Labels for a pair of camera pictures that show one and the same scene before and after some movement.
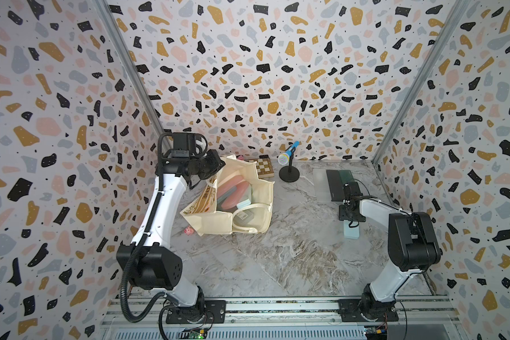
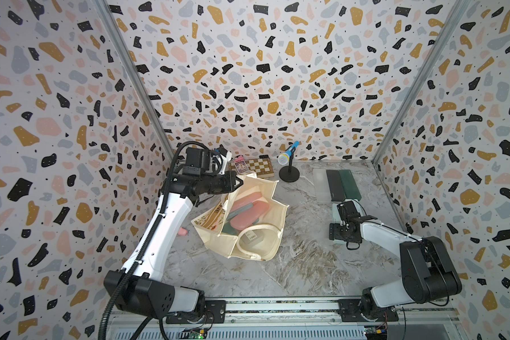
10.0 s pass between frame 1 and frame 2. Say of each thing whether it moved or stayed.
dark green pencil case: stayed
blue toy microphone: stayed
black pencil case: stayed
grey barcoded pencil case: moved
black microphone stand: stayed
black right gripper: moved
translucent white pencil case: stayed
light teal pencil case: moved
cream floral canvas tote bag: moved
